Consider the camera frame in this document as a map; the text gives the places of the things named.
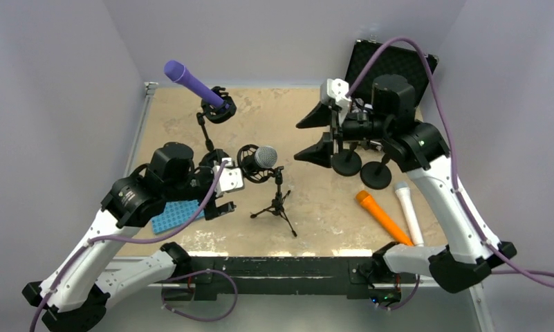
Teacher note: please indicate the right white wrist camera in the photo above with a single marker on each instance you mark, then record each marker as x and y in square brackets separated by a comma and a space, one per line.
[335, 90]

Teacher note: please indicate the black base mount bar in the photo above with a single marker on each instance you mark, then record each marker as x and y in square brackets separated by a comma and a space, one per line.
[352, 277]

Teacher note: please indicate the orange microphone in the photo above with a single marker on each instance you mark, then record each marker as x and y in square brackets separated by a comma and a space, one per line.
[367, 202]

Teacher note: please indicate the black poker chip case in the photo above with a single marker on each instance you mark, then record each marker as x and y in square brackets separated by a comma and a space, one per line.
[394, 60]

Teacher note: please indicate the black tripod stand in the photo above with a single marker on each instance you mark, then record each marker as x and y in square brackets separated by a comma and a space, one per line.
[276, 207]

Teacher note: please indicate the black silver microphone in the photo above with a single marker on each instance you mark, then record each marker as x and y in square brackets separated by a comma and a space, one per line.
[256, 162]

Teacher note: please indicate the blue lego baseplate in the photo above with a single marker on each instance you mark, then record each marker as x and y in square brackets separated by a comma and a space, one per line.
[174, 215]

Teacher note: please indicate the purple mic black stand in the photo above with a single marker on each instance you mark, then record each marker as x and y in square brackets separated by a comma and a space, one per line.
[215, 115]

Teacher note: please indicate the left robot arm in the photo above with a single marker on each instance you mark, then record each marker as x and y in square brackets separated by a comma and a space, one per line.
[78, 294]

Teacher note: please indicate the orange mic round stand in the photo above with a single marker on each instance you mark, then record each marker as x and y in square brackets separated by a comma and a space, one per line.
[347, 162]

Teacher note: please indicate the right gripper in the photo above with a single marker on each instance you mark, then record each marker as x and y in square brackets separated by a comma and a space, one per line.
[322, 115]

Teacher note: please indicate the white microphone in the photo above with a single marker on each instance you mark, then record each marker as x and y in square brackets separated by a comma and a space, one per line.
[404, 196]

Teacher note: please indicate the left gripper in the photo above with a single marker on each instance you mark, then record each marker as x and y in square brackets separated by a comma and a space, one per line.
[211, 209]

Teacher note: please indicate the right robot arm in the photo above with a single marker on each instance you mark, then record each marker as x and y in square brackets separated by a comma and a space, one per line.
[362, 143]

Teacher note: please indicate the white mic clamp stand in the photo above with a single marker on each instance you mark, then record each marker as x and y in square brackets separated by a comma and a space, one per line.
[376, 174]

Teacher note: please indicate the purple microphone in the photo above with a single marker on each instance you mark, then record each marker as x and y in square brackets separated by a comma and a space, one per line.
[179, 74]

